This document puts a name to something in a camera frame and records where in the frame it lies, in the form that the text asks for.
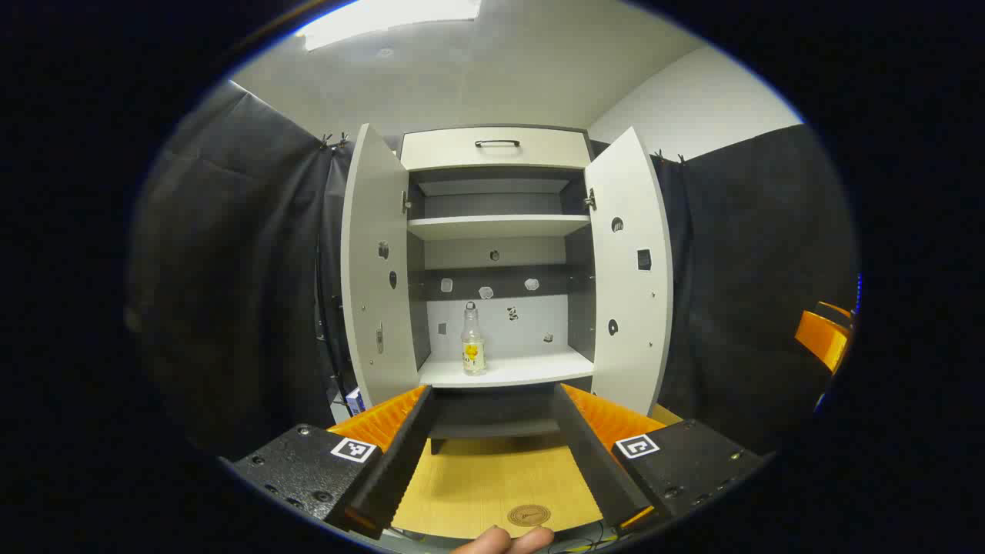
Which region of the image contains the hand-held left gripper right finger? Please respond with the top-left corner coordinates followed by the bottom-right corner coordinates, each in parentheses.
top-left (553, 382), bottom-right (764, 538)

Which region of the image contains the clear glass bottle yellow label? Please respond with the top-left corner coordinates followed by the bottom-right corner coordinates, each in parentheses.
top-left (460, 302), bottom-right (487, 376)

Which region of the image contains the black backdrop cloth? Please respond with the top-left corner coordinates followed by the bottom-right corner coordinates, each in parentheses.
top-left (127, 77), bottom-right (859, 459)

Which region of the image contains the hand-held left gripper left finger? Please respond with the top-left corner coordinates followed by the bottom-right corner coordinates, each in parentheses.
top-left (231, 385), bottom-right (436, 539)

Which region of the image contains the grey white cabinet body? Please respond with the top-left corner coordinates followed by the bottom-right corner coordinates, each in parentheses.
top-left (400, 125), bottom-right (597, 455)

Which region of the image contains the beige cabinet door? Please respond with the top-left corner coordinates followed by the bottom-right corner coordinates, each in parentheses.
top-left (341, 123), bottom-right (422, 409)
top-left (583, 127), bottom-right (674, 416)

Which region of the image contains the ceiling light panel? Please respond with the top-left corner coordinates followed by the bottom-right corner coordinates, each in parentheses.
top-left (296, 0), bottom-right (482, 51)

